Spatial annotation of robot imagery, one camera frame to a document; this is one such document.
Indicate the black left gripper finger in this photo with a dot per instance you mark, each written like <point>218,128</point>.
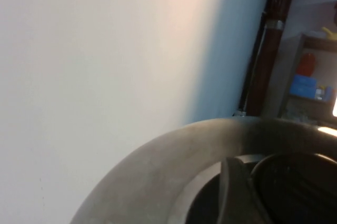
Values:
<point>234,195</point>

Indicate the wooden shelf unit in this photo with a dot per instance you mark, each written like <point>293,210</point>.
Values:
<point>302,108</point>

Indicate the blue box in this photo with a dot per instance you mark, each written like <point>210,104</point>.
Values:
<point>302,87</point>

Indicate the small bottle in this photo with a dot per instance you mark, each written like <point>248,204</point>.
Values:
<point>319,93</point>

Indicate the orange container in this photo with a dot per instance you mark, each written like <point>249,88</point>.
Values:
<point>306,65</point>

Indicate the dark brown pole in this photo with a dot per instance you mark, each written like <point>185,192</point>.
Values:
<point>273,50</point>

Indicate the yellow object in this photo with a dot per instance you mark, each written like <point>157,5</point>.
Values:
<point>329,34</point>

